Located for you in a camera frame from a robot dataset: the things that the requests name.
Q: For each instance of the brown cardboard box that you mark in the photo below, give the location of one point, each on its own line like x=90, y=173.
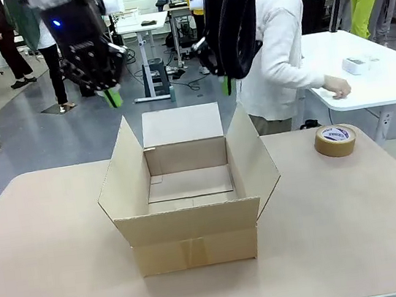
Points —
x=194, y=230

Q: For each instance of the person in white cardigan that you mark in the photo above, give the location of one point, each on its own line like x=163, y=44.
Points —
x=270, y=35

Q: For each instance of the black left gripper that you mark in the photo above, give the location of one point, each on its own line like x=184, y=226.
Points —
x=78, y=32

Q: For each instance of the bystander with green jacket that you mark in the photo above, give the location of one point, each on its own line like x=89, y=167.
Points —
x=55, y=69

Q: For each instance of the bystander in black clothes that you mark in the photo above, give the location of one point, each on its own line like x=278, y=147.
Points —
x=9, y=42

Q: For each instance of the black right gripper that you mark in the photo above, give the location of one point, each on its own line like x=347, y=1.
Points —
x=216, y=2

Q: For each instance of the person's right forearm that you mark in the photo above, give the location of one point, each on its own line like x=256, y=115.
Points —
x=306, y=79

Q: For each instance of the white standing desk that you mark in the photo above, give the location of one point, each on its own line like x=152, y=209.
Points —
x=140, y=24

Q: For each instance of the brown packing tape roll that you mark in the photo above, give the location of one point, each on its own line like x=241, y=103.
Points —
x=335, y=141

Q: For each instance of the dark floor mat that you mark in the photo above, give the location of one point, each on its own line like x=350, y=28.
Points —
x=53, y=109

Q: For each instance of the white side table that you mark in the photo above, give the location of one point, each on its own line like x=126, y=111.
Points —
x=377, y=86

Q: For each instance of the grey step stool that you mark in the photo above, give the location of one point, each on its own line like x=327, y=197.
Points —
x=156, y=75

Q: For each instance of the person's right hand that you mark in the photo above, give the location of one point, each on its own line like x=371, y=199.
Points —
x=337, y=85

